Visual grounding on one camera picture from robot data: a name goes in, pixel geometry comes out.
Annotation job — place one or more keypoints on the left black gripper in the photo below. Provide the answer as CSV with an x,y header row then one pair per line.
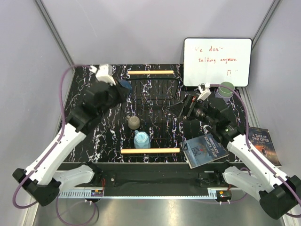
x,y
122,92

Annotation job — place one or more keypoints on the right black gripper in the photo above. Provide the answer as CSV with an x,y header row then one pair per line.
x,y
179,109

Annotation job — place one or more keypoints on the dark blue ceramic cup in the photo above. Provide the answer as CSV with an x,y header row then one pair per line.
x,y
125,84

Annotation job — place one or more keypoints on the sage green plastic cup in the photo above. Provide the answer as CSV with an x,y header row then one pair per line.
x,y
226,89

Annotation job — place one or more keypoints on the lavender plastic cup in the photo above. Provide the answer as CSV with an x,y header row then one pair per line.
x,y
226,96

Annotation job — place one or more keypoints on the light blue faceted cup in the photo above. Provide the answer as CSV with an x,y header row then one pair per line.
x,y
141,140

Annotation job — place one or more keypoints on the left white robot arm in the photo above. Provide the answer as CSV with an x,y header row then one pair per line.
x,y
41,179

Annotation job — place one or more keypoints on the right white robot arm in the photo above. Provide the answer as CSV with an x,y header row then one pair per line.
x,y
276,192

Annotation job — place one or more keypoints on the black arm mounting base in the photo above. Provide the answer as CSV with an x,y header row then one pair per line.
x,y
129,175

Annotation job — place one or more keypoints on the taupe ceramic mug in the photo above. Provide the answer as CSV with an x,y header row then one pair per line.
x,y
133,122

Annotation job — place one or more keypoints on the Nineteen Eighty-Four book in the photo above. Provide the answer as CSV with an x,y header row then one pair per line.
x,y
202,150

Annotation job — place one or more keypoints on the white dry-erase board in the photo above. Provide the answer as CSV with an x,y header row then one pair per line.
x,y
216,60

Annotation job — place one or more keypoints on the Tale of Two Cities book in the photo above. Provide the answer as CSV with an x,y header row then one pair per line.
x,y
260,138

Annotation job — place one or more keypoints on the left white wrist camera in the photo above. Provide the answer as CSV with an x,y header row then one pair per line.
x,y
104,73

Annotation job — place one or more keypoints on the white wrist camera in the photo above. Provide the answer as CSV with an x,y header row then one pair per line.
x,y
205,92
104,73

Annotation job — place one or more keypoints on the black wire dish rack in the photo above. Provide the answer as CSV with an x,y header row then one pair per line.
x,y
148,101

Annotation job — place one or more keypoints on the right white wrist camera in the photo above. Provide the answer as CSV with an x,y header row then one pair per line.
x,y
205,92

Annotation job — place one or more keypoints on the near wooden rack handle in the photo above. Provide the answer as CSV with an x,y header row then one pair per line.
x,y
150,150

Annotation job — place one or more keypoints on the wooden rack handle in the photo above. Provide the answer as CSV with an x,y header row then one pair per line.
x,y
150,150
150,72

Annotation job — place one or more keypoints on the far wooden rack handle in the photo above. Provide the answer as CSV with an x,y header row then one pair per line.
x,y
150,72

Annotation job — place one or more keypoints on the white slotted cable duct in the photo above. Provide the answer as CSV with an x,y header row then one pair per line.
x,y
140,192

